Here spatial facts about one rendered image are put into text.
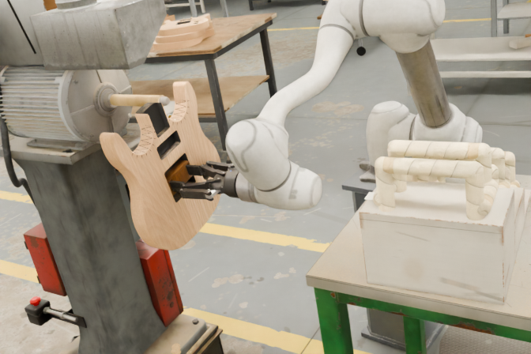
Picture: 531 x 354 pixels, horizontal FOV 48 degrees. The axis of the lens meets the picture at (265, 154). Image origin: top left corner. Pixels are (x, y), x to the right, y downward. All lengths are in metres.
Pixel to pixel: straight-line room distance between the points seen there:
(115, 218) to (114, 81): 0.50
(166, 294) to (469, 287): 1.34
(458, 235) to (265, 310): 1.77
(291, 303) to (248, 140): 1.66
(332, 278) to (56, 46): 0.88
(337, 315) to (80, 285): 1.04
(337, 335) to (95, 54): 0.87
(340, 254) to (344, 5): 0.68
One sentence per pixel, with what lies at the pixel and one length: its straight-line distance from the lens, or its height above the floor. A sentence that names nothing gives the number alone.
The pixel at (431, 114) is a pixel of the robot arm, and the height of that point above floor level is 1.00.
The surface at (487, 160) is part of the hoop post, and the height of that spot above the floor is 1.18.
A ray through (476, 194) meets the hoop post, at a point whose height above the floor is 1.15.
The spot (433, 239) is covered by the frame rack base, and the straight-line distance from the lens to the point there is 1.20.
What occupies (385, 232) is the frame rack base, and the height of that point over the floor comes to 1.06.
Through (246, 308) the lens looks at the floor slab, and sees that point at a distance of 2.87.
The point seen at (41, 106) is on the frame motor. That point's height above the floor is 1.27.
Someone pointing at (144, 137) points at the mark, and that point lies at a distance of 1.58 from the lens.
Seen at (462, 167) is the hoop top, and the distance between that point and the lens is 1.12.
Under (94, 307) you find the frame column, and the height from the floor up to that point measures 0.54.
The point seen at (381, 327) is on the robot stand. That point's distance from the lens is 2.55.
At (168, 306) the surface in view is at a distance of 2.34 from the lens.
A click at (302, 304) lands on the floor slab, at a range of 2.83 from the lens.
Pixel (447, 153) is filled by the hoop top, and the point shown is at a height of 1.20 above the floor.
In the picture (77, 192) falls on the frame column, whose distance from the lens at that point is 1.96.
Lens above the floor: 1.69
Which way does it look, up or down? 22 degrees down
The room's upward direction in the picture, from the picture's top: 10 degrees counter-clockwise
